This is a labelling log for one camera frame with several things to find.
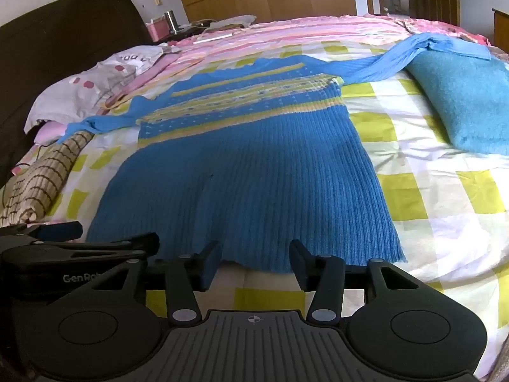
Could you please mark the metal cup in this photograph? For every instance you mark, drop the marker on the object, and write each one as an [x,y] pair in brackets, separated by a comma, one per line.
[171,20]

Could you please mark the white crumpled cloth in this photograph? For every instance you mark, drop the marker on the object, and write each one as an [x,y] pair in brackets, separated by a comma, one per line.
[234,22]

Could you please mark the yellow white checkered bed sheet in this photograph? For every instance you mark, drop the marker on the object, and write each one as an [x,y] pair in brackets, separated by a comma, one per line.
[437,207]

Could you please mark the light blue folded cloth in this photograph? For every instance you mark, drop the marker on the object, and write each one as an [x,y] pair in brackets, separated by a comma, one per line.
[461,47]

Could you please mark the blue knit patterned sweater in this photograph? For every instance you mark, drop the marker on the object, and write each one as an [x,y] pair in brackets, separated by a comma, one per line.
[246,175]

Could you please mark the pink box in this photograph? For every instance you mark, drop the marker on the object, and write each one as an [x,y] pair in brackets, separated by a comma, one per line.
[158,30]

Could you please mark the white pillow with pink print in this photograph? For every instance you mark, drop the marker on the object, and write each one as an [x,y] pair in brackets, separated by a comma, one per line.
[79,87]

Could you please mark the pink striped blanket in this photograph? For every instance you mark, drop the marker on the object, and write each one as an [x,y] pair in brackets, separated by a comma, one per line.
[278,36]

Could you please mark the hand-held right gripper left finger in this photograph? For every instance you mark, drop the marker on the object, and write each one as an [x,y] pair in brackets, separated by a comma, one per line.
[210,266]

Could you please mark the thin white stick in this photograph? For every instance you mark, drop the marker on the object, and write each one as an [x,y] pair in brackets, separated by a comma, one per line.
[212,38]

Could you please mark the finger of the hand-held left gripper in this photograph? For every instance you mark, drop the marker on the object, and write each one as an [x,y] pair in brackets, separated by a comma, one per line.
[139,244]
[59,231]

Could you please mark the dark wooden headboard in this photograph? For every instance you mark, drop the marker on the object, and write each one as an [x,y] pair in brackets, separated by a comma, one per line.
[59,32]

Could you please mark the teal folded fuzzy sweater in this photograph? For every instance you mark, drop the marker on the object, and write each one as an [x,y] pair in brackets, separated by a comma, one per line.
[469,103]

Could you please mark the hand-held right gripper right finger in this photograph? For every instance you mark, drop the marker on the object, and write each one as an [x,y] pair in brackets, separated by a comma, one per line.
[297,264]

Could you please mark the beige brown striped cloth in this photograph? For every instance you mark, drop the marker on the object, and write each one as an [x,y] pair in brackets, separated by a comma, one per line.
[37,183]

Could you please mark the pink cloth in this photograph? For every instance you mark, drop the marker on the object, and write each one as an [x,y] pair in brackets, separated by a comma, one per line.
[49,131]

